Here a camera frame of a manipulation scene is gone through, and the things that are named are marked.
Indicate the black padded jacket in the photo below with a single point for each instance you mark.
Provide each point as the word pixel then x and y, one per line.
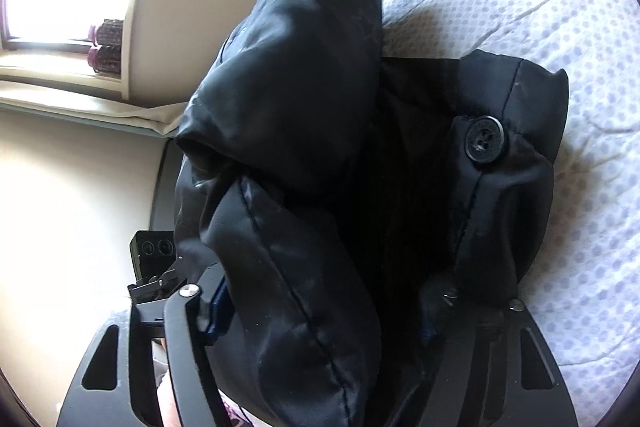
pixel 310 157

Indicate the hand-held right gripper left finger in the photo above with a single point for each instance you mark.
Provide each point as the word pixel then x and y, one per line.
pixel 187 347

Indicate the white dotted bedspread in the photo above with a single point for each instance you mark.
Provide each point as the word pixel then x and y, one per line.
pixel 550 7

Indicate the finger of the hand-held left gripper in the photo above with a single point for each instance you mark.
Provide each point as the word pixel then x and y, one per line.
pixel 150 294

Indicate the grey-green curtain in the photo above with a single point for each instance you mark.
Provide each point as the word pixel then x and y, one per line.
pixel 75 117

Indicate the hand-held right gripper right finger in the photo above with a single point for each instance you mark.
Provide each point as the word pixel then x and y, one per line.
pixel 500 357

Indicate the dark grey bed headboard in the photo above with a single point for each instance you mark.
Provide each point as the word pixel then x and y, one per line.
pixel 167 187

